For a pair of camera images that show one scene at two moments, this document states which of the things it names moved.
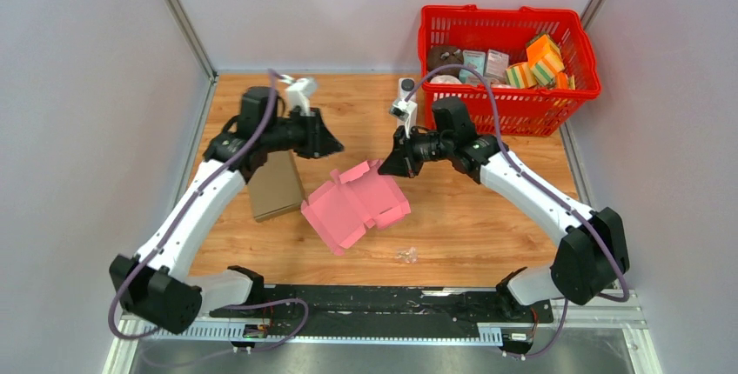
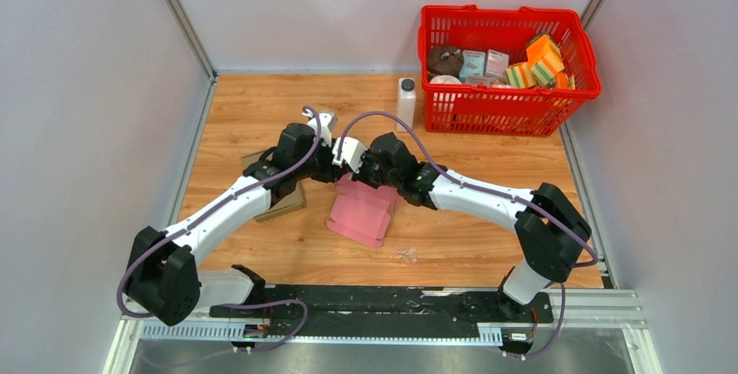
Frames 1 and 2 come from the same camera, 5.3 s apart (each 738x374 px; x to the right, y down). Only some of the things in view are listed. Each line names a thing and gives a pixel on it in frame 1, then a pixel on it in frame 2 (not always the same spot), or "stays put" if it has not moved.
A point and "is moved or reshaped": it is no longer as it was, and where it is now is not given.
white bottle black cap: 405,87 stays put
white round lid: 445,79 stays put
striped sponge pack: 520,76 stays put
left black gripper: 318,140 → 332,171
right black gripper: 401,160 → 366,156
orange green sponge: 546,60 stays put
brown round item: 440,55 stays put
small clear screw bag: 408,255 stays put
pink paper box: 341,210 is moved or reshaped
